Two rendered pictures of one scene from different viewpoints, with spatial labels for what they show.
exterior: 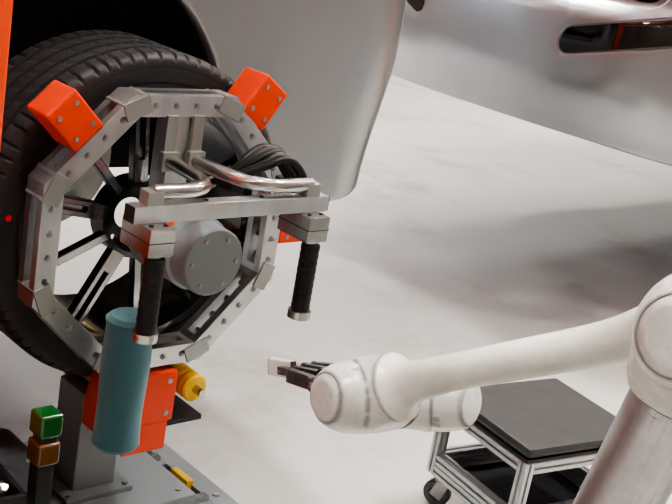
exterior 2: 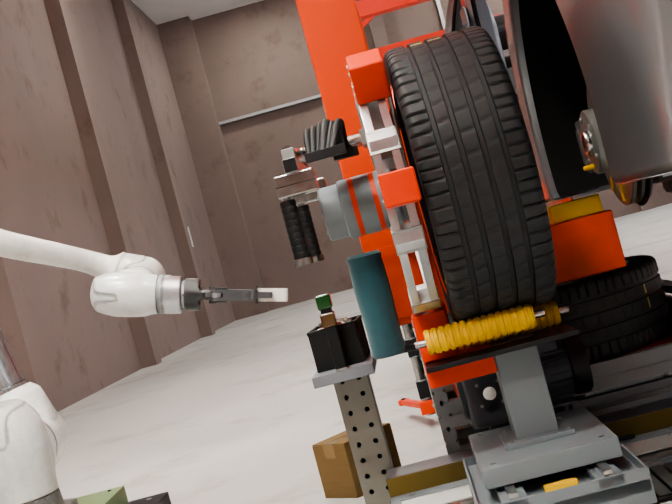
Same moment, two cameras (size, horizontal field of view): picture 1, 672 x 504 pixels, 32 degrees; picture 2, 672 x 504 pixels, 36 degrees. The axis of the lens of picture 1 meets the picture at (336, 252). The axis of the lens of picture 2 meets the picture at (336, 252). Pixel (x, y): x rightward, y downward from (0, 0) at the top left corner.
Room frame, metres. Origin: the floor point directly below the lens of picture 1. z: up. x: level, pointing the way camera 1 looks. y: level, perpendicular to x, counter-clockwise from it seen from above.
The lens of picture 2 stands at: (3.74, -1.41, 0.75)
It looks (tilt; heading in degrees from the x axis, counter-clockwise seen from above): 0 degrees down; 138
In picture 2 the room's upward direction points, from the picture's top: 15 degrees counter-clockwise
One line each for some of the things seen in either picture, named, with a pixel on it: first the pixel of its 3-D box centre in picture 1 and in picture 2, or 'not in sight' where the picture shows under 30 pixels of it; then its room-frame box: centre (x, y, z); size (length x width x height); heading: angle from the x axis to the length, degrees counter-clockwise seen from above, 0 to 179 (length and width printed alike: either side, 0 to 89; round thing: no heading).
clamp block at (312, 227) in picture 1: (303, 222); (296, 183); (2.06, 0.07, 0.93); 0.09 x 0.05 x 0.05; 44
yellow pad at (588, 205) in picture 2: not in sight; (571, 209); (2.08, 1.00, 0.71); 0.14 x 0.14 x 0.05; 44
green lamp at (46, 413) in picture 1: (46, 422); (323, 301); (1.65, 0.41, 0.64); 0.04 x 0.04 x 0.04; 44
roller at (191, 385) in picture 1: (162, 364); (479, 329); (2.24, 0.32, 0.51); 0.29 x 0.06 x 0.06; 44
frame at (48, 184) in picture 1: (160, 231); (396, 195); (2.08, 0.33, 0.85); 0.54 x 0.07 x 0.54; 134
